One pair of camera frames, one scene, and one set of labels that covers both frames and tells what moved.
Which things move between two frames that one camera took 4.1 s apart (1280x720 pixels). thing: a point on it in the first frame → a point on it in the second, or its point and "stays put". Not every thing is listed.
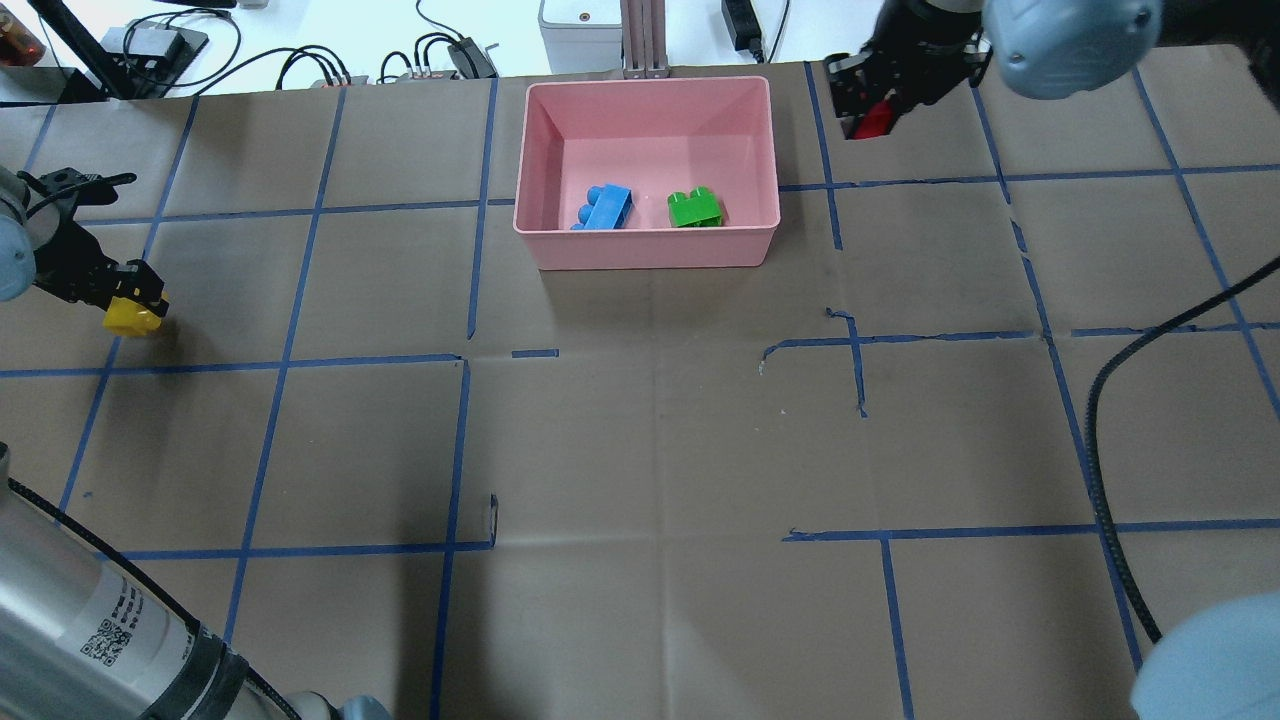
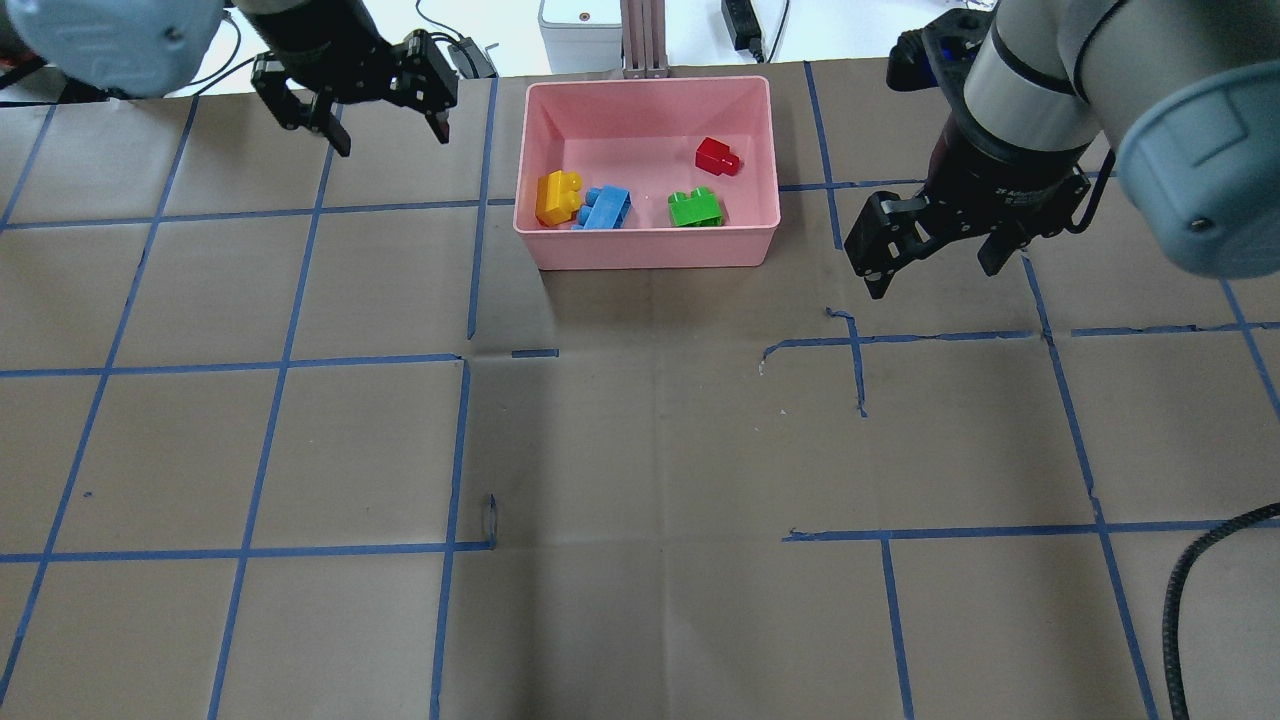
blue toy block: x=608 y=207 stays put
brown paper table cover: x=382 y=458 stays put
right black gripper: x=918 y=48 → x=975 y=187
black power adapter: x=743 y=26 stays put
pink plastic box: x=653 y=137 stays put
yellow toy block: x=128 y=317 → x=558 y=197
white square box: x=582 y=35 stays put
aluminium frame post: x=644 y=40 stays put
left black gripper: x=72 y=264 → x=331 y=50
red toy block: x=876 y=120 → x=716 y=157
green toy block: x=699 y=208 stays put
